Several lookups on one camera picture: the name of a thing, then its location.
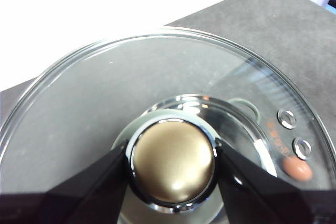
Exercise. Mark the brown egg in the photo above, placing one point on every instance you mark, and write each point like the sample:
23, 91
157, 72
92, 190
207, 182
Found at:
298, 169

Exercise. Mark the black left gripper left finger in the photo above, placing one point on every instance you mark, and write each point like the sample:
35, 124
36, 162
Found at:
78, 203

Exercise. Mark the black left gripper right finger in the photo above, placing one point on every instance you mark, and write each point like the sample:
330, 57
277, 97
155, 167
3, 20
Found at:
262, 203

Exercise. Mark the glass lid with green knob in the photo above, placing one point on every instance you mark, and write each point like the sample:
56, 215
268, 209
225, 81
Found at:
78, 103

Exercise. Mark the green electric cooking pot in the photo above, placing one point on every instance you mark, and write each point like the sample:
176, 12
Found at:
231, 129

